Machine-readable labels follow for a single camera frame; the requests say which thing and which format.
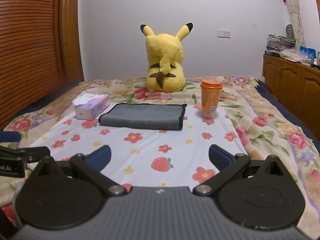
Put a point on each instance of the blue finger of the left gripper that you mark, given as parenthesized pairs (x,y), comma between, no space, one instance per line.
(10,136)

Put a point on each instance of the orange plastic cup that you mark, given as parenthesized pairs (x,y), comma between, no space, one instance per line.
(210,94)

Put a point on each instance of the wooden side cabinet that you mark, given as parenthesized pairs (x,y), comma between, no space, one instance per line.
(296,87)

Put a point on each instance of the yellow Pikachu plush toy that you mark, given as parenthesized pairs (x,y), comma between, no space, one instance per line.
(165,55)

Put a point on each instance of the stack of items on cabinet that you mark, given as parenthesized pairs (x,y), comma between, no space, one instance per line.
(285,47)

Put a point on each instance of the floral bed blanket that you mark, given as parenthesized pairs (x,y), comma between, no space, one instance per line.
(261,127)

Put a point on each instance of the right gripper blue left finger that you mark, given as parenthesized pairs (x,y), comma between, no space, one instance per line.
(89,167)

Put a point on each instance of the wooden door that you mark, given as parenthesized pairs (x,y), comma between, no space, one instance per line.
(69,40)

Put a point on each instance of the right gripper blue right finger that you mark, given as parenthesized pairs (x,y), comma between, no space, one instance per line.
(231,167)

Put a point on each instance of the white wall switch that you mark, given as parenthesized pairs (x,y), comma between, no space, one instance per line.
(223,34)

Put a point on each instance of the wooden slatted headboard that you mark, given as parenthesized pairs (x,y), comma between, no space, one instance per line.
(31,65)

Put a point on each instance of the purple tissue box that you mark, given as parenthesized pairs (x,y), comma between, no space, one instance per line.
(88,106)

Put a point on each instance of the purple and grey towel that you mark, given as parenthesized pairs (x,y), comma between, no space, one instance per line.
(145,116)

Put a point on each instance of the white patterned curtain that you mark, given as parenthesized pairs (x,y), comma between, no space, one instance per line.
(296,21)

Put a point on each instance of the white flower-print cloth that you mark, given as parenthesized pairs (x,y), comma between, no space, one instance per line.
(148,157)

